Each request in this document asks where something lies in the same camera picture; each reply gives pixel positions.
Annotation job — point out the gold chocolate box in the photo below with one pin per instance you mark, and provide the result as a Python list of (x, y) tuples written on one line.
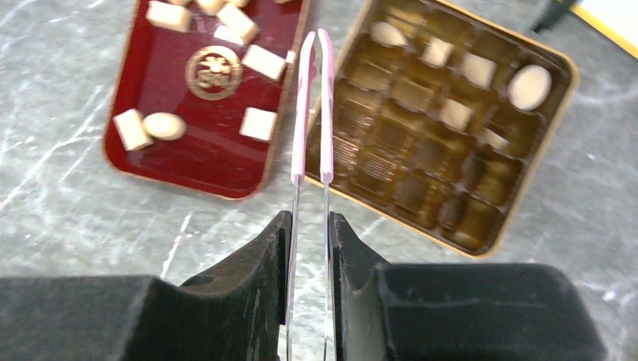
[(418, 143)]

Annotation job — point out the square chocolate in box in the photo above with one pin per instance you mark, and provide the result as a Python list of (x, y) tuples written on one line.
[(478, 70)]

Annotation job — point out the pink metal tweezers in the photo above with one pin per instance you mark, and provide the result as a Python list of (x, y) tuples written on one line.
[(314, 101)]

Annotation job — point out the round swirl white chocolate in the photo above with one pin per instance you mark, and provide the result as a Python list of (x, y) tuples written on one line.
[(164, 126)]

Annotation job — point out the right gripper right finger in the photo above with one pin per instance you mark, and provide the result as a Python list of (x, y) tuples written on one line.
[(453, 311)]

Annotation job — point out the whiteboard with yellow frame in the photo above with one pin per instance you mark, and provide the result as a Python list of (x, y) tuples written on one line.
[(616, 20)]

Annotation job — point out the red rectangular tray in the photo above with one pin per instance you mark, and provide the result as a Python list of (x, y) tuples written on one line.
[(199, 77)]

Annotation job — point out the oval white chocolate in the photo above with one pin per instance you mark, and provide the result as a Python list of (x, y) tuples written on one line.
[(387, 34), (529, 87)]

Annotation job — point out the rectangular chocolate near logo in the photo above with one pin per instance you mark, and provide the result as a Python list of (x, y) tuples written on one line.
[(264, 62)]

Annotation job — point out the rectangular white chocolate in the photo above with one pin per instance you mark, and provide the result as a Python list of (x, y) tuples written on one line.
[(131, 131)]

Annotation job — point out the square white chocolate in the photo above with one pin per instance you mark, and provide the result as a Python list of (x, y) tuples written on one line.
[(258, 124)]

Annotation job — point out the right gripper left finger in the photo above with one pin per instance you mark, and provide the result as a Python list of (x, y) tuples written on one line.
[(230, 311)]

